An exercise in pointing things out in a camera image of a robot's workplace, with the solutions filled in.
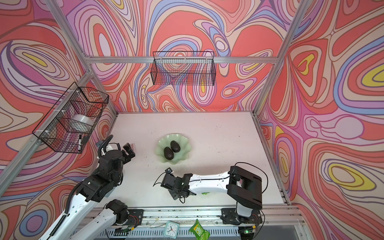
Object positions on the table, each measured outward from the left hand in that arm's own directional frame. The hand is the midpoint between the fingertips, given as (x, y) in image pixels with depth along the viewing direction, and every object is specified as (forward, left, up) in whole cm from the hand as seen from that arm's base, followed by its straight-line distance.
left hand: (124, 147), depth 72 cm
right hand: (-14, -26, -23) cm, 38 cm away
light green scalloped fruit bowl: (+12, -29, -21) cm, 38 cm away
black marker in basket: (+1, +21, +2) cm, 22 cm away
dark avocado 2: (+12, -22, -19) cm, 32 cm away
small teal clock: (-32, -24, -22) cm, 45 cm away
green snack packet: (-33, -37, -22) cm, 54 cm away
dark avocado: (+7, -19, -18) cm, 27 cm away
